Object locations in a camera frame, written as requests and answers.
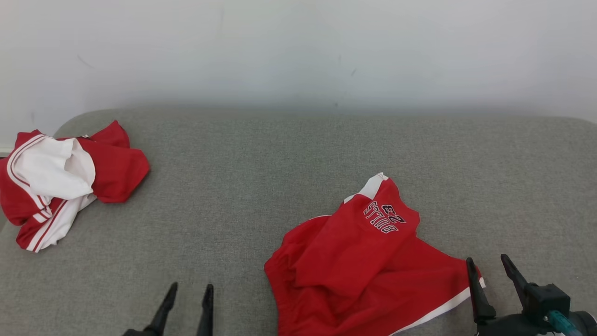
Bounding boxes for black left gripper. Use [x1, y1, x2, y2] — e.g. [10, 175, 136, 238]
[122, 282, 215, 336]

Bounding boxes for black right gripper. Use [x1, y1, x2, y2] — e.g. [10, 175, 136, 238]
[466, 254, 597, 336]

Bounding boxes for red basketball shorts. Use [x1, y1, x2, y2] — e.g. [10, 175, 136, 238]
[264, 172, 486, 336]

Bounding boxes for red white basketball jersey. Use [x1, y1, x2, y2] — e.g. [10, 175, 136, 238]
[0, 120, 151, 253]

